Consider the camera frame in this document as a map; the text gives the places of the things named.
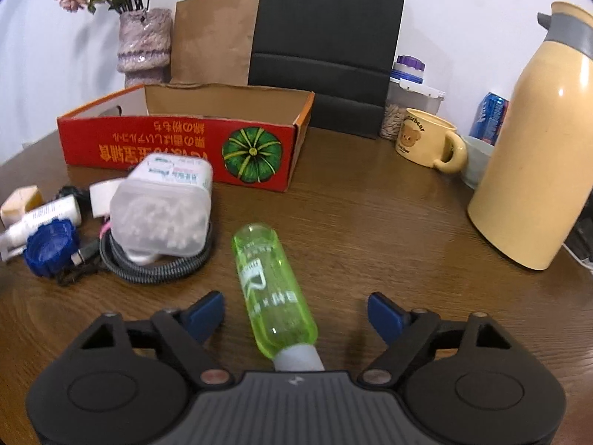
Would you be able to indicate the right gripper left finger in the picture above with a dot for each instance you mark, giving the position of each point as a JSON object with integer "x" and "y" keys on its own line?
{"x": 182, "y": 335}

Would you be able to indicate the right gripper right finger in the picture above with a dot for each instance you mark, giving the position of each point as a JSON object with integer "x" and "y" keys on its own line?
{"x": 408, "y": 335}

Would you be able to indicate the green spray bottle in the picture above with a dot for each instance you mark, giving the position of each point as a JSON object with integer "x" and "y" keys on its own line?
{"x": 282, "y": 323}

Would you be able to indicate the clear cotton swab box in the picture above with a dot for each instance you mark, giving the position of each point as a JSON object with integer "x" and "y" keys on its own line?
{"x": 164, "y": 206}

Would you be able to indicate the blue bottle cap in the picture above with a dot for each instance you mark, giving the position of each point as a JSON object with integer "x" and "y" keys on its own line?
{"x": 49, "y": 248}

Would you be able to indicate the white charger puck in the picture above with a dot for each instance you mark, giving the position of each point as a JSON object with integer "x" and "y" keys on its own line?
{"x": 101, "y": 195}

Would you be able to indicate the white tube bottle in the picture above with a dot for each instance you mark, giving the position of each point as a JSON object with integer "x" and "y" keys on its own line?
{"x": 16, "y": 235}

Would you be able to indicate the cream thermos jug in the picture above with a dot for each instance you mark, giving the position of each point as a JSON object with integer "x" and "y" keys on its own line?
{"x": 540, "y": 174}

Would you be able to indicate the yellow bear mug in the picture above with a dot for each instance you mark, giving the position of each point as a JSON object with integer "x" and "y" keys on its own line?
{"x": 430, "y": 141}

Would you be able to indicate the pale green cup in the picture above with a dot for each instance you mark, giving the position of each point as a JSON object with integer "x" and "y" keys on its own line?
{"x": 478, "y": 156}

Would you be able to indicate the red pumpkin cardboard box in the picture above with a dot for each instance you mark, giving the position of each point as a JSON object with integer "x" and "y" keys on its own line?
{"x": 252, "y": 135}

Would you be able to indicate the beige soap block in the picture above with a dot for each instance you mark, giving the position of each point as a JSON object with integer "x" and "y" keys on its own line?
{"x": 19, "y": 202}

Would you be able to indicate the blue soda can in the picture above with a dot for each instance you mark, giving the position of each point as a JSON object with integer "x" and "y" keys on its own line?
{"x": 489, "y": 118}

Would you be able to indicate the clear jar purple lid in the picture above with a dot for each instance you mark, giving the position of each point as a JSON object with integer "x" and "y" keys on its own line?
{"x": 407, "y": 90}

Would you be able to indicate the brown paper bag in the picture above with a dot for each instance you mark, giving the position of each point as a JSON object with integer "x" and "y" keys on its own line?
{"x": 212, "y": 41}

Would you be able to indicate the pink marbled vase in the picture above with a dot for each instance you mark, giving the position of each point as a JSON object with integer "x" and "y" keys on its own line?
{"x": 144, "y": 53}

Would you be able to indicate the black paper bag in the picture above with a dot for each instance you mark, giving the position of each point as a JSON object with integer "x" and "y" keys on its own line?
{"x": 341, "y": 50}

